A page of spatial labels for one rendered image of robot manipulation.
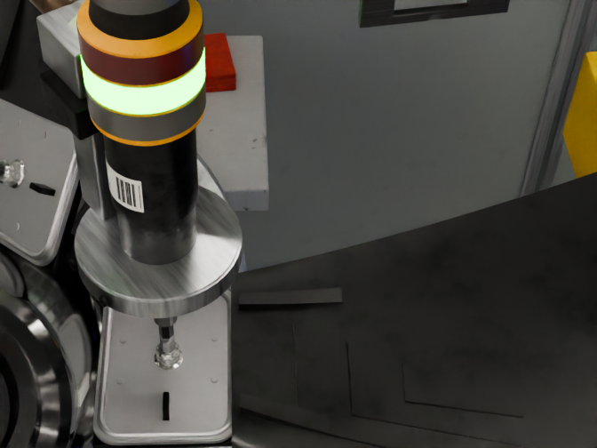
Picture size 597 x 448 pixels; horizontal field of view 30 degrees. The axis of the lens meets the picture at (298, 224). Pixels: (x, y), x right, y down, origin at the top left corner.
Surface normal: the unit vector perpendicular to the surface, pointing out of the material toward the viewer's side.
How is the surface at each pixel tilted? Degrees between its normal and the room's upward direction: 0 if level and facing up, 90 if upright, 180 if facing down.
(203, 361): 0
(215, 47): 0
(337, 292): 1
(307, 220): 90
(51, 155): 54
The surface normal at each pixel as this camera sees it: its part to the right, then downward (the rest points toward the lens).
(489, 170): 0.04, 0.73
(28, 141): -0.69, -0.14
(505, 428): 0.09, -0.47
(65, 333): 0.88, -0.47
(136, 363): 0.04, -0.68
